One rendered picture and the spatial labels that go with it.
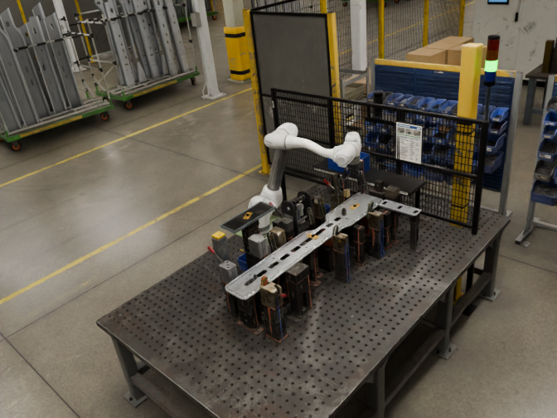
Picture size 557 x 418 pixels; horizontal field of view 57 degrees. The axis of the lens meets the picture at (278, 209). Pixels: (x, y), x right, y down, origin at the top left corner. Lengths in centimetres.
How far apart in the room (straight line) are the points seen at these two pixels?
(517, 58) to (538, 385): 676
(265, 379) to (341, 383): 40
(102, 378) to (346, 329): 196
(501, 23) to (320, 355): 767
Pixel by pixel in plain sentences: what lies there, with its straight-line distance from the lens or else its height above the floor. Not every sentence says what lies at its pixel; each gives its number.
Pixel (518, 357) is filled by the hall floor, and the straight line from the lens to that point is 402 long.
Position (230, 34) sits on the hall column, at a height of 97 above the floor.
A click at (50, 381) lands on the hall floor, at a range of 433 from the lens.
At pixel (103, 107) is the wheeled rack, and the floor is 28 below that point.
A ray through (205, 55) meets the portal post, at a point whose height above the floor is 81.
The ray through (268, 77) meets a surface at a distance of 603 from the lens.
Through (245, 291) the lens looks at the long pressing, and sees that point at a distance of 290.
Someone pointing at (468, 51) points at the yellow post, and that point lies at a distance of 350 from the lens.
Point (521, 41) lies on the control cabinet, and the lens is 963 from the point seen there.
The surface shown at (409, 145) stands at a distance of 384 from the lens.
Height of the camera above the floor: 276
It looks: 29 degrees down
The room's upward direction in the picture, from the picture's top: 7 degrees counter-clockwise
